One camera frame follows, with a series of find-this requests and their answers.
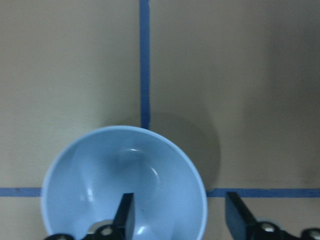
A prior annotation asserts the blue bowl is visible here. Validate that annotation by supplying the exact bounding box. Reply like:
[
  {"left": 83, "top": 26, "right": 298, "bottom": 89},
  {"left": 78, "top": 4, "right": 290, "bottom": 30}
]
[{"left": 41, "top": 126, "right": 208, "bottom": 240}]

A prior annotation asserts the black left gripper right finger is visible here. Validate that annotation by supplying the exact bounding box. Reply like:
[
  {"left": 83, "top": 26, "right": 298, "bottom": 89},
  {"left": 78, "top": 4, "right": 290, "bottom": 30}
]
[{"left": 224, "top": 191, "right": 259, "bottom": 240}]

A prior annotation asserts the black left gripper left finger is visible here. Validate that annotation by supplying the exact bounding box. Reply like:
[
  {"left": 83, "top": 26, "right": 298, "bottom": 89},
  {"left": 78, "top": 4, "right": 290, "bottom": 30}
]
[{"left": 112, "top": 193, "right": 135, "bottom": 240}]

